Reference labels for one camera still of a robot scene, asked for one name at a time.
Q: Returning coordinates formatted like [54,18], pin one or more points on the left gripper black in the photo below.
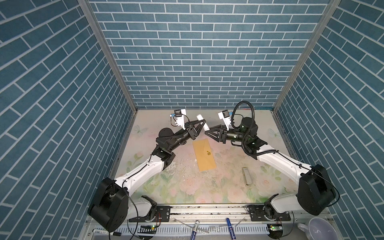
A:
[192,133]

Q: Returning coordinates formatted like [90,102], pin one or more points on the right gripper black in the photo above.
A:
[222,135]

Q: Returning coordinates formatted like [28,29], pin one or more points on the brown kraft envelope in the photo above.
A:
[204,155]

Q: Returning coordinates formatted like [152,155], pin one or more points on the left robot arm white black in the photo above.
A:
[112,203]

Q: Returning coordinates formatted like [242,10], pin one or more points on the blue white marker pen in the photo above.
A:
[194,231]

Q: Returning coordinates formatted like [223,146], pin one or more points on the left circuit board green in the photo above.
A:
[147,232]

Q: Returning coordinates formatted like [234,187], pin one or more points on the circuit board green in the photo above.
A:
[147,232]
[275,231]

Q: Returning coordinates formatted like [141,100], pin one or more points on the right circuit board green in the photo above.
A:
[275,231]

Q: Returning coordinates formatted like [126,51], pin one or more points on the black marker pen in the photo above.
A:
[105,232]

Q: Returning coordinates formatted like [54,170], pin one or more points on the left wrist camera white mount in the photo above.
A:
[178,118]

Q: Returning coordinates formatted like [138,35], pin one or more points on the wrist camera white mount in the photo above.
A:
[225,115]
[178,118]

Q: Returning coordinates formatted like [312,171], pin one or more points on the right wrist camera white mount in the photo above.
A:
[225,115]

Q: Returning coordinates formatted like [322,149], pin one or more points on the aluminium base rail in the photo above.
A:
[212,219]

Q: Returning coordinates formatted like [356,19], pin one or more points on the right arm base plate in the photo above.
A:
[260,213]

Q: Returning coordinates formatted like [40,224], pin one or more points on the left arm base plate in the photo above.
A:
[160,213]

